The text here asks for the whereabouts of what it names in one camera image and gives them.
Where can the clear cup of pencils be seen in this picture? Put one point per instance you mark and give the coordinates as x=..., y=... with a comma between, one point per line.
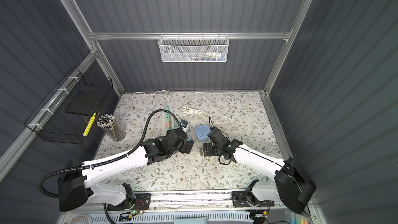
x=111, y=127

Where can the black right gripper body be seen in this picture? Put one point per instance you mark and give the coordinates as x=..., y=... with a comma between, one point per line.
x=211, y=150

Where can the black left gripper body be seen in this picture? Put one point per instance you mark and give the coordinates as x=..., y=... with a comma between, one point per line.
x=183, y=149

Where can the white wire mesh basket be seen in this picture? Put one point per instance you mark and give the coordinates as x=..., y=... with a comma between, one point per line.
x=193, y=50

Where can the blue square power socket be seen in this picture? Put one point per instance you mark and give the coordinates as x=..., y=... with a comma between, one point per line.
x=202, y=132

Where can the black wire mesh basket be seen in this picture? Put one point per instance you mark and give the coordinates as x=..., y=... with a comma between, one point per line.
x=64, y=117

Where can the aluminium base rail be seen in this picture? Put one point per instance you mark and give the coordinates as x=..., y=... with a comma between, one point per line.
x=199, y=199

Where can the white multicolour power strip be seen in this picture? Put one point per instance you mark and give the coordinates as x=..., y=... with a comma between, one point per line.
x=168, y=122

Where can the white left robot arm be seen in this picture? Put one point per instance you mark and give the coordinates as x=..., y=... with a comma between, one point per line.
x=80, y=183

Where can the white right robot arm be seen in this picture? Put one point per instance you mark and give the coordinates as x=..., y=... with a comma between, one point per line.
x=292, y=184

